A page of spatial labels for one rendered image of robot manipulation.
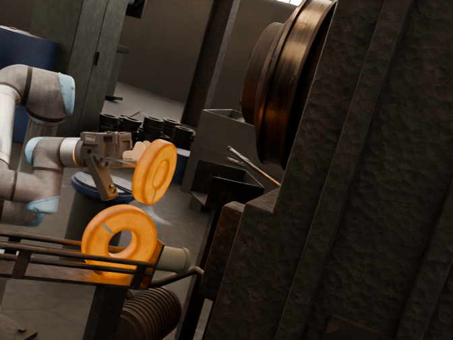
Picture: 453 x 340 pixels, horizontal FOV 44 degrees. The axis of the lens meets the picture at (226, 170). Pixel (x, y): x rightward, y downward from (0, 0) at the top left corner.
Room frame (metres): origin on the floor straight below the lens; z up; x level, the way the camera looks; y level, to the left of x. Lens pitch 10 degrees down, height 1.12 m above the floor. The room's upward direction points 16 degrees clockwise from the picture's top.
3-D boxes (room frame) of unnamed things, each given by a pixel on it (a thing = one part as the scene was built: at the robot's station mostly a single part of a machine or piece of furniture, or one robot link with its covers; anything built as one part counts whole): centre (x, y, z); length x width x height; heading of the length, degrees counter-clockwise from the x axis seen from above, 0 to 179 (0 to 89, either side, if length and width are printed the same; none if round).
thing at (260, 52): (1.57, -0.04, 1.11); 0.28 x 0.06 x 0.28; 163
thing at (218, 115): (4.37, -0.29, 0.39); 1.03 x 0.83 x 0.79; 77
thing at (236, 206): (1.31, -0.07, 0.68); 0.11 x 0.08 x 0.24; 73
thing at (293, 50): (1.54, -0.13, 1.11); 0.47 x 0.06 x 0.47; 163
